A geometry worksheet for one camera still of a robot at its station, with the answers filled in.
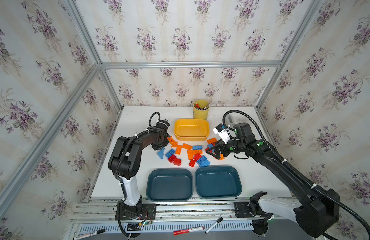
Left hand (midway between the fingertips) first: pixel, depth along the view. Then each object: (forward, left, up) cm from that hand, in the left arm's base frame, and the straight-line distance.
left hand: (162, 143), depth 97 cm
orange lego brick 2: (-1, -16, -2) cm, 16 cm away
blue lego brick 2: (-3, -22, +1) cm, 23 cm away
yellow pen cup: (+23, -26, +10) cm, 36 cm away
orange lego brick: (-4, -10, -1) cm, 11 cm away
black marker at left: (-47, +27, 0) cm, 54 cm away
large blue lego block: (-13, -26, 0) cm, 29 cm away
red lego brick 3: (-10, -22, +1) cm, 24 cm away
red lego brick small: (-13, -19, 0) cm, 23 cm away
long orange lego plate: (+1, -6, 0) cm, 6 cm away
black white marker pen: (-44, -29, -1) cm, 53 cm away
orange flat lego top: (+3, -34, -1) cm, 34 cm away
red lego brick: (-11, -7, 0) cm, 13 cm away
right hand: (-14, -28, +19) cm, 36 cm away
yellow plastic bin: (+13, -20, -2) cm, 24 cm away
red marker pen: (-47, -12, 0) cm, 49 cm away
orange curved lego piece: (-21, -31, +23) cm, 44 cm away
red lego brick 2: (-12, -10, -1) cm, 16 cm away
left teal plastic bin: (-26, -6, -2) cm, 26 cm away
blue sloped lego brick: (-7, 0, 0) cm, 7 cm away
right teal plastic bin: (-24, -33, 0) cm, 41 cm away
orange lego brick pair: (-7, -19, 0) cm, 20 cm away
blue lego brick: (-7, -5, 0) cm, 9 cm away
